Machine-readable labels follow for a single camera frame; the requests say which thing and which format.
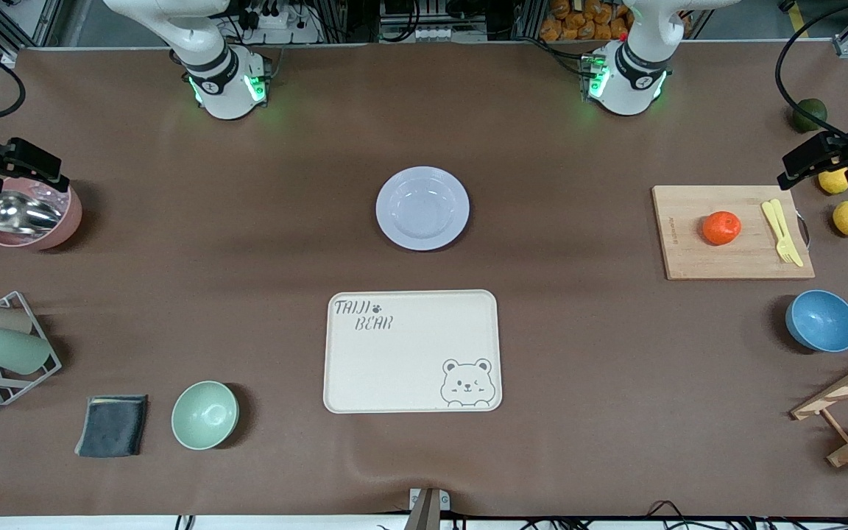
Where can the orange fruit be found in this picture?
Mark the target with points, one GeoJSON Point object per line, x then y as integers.
{"type": "Point", "coordinates": [721, 228]}

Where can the lavender round plate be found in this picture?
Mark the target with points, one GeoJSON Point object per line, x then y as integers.
{"type": "Point", "coordinates": [422, 210]}

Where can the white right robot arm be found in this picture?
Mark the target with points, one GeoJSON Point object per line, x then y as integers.
{"type": "Point", "coordinates": [225, 88]}

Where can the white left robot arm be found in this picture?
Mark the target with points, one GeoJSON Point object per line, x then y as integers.
{"type": "Point", "coordinates": [630, 81]}

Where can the metal scoop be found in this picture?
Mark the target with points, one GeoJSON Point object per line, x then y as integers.
{"type": "Point", "coordinates": [15, 212]}

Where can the dark green avocado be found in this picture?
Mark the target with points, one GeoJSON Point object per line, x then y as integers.
{"type": "Point", "coordinates": [810, 116]}

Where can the pink bowl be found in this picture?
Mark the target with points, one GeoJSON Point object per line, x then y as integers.
{"type": "Point", "coordinates": [63, 221]}

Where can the yellow plastic fork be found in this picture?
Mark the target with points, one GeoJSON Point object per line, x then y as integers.
{"type": "Point", "coordinates": [770, 217]}

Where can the yellow plastic knife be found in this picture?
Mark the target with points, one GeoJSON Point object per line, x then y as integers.
{"type": "Point", "coordinates": [796, 258]}

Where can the wooden cutting board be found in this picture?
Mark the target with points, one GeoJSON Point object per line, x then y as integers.
{"type": "Point", "coordinates": [718, 258]}

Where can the blue bowl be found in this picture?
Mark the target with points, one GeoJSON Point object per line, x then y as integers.
{"type": "Point", "coordinates": [823, 321]}

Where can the light green cup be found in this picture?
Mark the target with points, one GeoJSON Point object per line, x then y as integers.
{"type": "Point", "coordinates": [12, 350]}

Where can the wooden dish rack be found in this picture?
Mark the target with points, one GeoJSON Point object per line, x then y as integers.
{"type": "Point", "coordinates": [847, 386]}

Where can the brown table mat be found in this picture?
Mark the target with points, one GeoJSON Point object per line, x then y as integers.
{"type": "Point", "coordinates": [247, 243]}

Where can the dark grey folded cloth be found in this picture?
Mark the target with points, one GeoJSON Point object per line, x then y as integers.
{"type": "Point", "coordinates": [111, 427]}

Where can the bag of orange fruits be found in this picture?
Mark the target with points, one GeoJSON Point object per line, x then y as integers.
{"type": "Point", "coordinates": [578, 22]}

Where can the white power strip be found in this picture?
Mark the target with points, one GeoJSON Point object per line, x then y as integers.
{"type": "Point", "coordinates": [277, 29]}
{"type": "Point", "coordinates": [446, 34]}

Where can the light green bowl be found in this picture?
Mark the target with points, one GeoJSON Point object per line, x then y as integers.
{"type": "Point", "coordinates": [205, 415]}

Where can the cream bear print tray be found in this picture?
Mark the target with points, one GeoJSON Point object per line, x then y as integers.
{"type": "Point", "coordinates": [402, 361]}

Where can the grey metal camera mount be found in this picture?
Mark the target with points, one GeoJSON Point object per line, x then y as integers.
{"type": "Point", "coordinates": [425, 508]}

